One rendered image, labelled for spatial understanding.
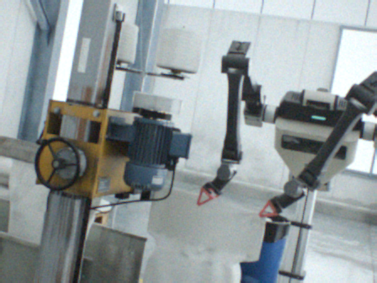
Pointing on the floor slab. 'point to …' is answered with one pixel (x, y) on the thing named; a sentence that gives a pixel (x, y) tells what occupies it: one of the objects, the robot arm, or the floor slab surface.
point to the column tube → (67, 210)
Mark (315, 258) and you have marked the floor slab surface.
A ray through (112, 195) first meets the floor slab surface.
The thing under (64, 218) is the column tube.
